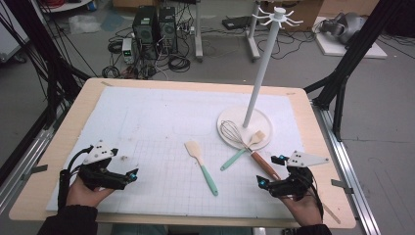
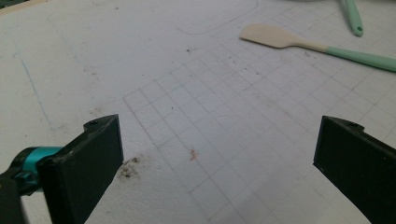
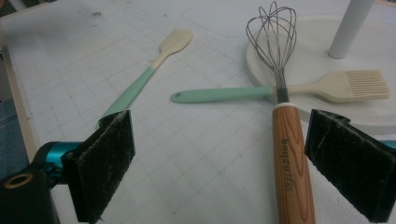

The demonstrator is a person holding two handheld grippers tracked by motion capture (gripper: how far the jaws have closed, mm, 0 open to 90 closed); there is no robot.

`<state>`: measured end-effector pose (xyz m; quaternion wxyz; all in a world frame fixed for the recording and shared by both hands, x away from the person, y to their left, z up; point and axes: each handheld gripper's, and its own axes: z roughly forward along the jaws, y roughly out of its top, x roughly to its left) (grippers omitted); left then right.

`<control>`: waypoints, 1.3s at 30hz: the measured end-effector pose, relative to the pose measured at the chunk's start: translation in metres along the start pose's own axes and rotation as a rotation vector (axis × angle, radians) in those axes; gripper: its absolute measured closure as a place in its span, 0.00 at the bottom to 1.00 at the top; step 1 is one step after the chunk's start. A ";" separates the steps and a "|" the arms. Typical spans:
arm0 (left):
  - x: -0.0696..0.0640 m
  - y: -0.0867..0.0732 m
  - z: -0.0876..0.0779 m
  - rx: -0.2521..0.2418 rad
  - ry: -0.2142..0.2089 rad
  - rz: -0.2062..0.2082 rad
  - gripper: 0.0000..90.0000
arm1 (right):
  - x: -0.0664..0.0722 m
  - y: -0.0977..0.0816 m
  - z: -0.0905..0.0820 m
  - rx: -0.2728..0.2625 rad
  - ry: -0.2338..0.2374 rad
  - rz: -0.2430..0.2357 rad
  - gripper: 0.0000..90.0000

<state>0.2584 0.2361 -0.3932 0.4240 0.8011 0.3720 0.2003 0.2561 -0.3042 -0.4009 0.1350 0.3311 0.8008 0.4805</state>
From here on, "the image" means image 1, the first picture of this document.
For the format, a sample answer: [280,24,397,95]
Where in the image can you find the grey metal bracket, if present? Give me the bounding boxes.
[330,178,355,196]
[21,164,49,181]

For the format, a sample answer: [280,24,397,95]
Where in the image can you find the black computer tower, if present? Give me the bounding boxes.
[158,6,179,55]
[131,5,161,61]

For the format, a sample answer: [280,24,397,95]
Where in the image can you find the white desk leg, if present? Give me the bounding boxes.
[245,0,262,63]
[194,0,206,63]

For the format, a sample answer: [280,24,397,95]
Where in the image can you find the person's left hand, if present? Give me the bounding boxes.
[66,175,115,209]

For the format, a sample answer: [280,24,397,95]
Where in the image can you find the black flat box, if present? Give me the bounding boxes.
[221,15,254,31]

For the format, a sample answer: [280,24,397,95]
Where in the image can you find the white grid mat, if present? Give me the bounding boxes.
[45,85,316,220]

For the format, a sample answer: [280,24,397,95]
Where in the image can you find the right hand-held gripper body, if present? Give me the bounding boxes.
[267,150,331,201]

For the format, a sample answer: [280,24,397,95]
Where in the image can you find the beige tape strip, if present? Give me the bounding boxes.
[322,201,343,225]

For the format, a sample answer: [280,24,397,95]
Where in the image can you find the small cream spatula green handle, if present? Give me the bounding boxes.
[219,129,266,172]

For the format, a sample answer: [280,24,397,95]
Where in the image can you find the wire whisk wooden handle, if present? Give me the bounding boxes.
[219,119,282,182]

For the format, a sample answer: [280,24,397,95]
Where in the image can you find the white power supply unit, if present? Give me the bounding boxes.
[121,37,136,65]

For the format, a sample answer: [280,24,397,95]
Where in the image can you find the clear plastic bag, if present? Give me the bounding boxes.
[68,14,103,35]

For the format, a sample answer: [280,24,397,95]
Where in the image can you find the grey headset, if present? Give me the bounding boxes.
[318,12,369,45]

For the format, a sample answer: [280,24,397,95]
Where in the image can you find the white board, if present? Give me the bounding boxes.
[313,16,389,60]

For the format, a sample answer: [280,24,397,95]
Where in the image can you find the white cabinet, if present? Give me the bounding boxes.
[0,0,31,64]

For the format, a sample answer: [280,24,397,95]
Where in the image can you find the wide cream spatula green handle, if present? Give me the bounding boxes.
[184,140,219,197]

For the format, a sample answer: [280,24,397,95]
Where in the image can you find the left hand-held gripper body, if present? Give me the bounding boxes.
[77,140,130,192]

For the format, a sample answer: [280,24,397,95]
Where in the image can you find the white utensil rack stand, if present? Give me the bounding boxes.
[215,6,304,152]

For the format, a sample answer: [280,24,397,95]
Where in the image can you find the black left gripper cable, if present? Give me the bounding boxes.
[58,145,94,212]

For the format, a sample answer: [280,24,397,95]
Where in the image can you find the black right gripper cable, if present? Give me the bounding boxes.
[308,174,326,220]

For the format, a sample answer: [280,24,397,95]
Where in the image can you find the aluminium rail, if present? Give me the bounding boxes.
[0,101,71,214]
[310,100,383,235]

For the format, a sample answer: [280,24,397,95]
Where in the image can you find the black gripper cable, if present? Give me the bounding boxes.
[58,145,94,212]
[308,174,326,220]

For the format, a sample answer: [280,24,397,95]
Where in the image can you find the round white table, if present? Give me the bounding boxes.
[38,0,94,14]

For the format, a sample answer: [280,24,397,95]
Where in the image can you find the black cable coil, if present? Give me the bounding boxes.
[107,38,123,55]
[101,65,122,79]
[167,53,192,73]

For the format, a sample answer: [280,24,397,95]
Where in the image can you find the person's right hand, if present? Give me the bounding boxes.
[280,193,325,227]

